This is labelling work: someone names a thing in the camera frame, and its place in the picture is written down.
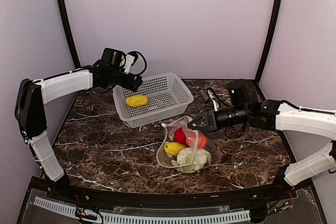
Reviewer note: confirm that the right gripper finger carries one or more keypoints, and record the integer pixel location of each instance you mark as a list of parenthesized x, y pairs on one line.
[(198, 121), (201, 127)]

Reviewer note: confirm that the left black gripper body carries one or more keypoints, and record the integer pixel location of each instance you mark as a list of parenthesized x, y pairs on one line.
[(128, 84)]

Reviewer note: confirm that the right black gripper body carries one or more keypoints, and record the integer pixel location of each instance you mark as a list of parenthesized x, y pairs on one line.
[(212, 119)]

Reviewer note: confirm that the clear zip top bag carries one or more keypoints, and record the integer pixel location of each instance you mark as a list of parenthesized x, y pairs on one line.
[(169, 129)]

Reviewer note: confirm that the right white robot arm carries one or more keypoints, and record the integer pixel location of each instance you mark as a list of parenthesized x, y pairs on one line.
[(275, 115)]

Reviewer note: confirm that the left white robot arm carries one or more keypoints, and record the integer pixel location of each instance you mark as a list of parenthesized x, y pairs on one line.
[(113, 69)]

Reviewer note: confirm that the orange fake pumpkin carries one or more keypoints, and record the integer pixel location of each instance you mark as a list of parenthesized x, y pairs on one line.
[(201, 141)]

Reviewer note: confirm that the red fake food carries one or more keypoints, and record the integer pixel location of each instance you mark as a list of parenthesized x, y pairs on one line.
[(180, 137)]

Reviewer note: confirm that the white fake cauliflower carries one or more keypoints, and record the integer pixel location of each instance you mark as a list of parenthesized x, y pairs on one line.
[(191, 160)]

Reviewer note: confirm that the white perforated plastic basket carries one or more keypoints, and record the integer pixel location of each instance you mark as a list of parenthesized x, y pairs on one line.
[(168, 97)]

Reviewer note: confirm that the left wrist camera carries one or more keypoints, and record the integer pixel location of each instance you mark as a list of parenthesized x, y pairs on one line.
[(131, 58)]

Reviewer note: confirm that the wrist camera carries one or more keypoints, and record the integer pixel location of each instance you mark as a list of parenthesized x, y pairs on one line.
[(131, 58), (210, 98)]

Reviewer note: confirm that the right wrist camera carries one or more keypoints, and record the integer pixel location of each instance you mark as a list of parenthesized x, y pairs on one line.
[(210, 98)]

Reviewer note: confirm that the black front rail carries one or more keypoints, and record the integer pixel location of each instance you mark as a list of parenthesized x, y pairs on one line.
[(256, 197)]

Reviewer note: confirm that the left black frame post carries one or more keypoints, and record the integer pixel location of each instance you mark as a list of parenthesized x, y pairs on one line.
[(68, 33)]

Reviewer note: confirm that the black frame post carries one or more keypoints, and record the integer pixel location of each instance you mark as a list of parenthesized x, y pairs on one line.
[(268, 41), (68, 33)]

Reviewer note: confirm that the right black frame post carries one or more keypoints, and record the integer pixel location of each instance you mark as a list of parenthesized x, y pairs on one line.
[(268, 41)]

